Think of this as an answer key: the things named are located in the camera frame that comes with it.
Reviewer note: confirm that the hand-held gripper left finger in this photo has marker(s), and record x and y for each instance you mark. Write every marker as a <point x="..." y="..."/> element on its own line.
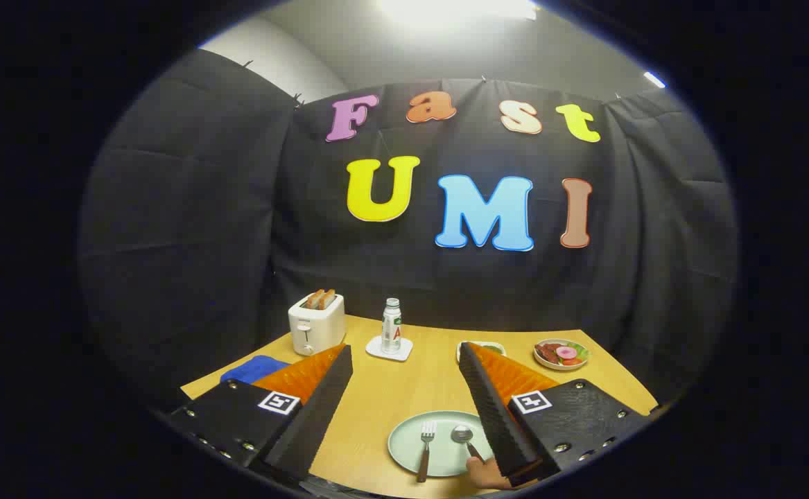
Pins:
<point x="321" y="409"/>

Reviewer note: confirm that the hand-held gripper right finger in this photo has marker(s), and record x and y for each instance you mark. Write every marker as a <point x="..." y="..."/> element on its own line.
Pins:
<point x="491" y="409"/>

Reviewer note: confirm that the white divided bean dish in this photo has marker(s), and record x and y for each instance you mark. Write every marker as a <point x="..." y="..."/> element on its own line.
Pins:
<point x="494" y="346"/>

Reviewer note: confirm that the blue folded cloth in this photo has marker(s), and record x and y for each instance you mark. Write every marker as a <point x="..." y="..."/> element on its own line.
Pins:
<point x="251" y="369"/>

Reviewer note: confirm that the white toaster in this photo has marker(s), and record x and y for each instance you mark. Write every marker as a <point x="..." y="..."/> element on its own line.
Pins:
<point x="317" y="329"/>

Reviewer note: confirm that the brown meat piece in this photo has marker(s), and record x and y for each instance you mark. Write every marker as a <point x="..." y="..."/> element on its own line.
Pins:
<point x="554" y="355"/>
<point x="545" y="350"/>

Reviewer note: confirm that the white plate of food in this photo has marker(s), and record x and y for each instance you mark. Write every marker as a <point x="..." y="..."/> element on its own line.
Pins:
<point x="562" y="365"/>

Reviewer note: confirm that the pale green plate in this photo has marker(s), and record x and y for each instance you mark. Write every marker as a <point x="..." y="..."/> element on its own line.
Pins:
<point x="404" y="443"/>

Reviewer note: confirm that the pink ham slice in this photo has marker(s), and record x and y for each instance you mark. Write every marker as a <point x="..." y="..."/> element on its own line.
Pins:
<point x="566" y="352"/>

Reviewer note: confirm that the white square coaster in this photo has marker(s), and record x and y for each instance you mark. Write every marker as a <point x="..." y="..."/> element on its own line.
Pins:
<point x="405" y="350"/>

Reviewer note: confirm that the clear water bottle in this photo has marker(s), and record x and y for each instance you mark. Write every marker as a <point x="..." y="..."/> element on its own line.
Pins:
<point x="392" y="329"/>

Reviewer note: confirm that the green lettuce leaf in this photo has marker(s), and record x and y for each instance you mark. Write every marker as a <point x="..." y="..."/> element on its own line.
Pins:
<point x="582" y="353"/>

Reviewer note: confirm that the toast slice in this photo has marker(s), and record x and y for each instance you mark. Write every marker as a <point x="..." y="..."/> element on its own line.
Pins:
<point x="327" y="299"/>
<point x="313" y="299"/>

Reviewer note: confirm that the black backdrop cloth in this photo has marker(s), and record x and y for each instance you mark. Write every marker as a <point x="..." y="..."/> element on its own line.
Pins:
<point x="238" y="208"/>

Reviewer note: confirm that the small ceiling light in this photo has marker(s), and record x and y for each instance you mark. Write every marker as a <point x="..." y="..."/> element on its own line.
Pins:
<point x="654" y="80"/>

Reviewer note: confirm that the ceiling light panel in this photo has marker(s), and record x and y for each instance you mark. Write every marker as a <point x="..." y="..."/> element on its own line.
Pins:
<point x="456" y="8"/>

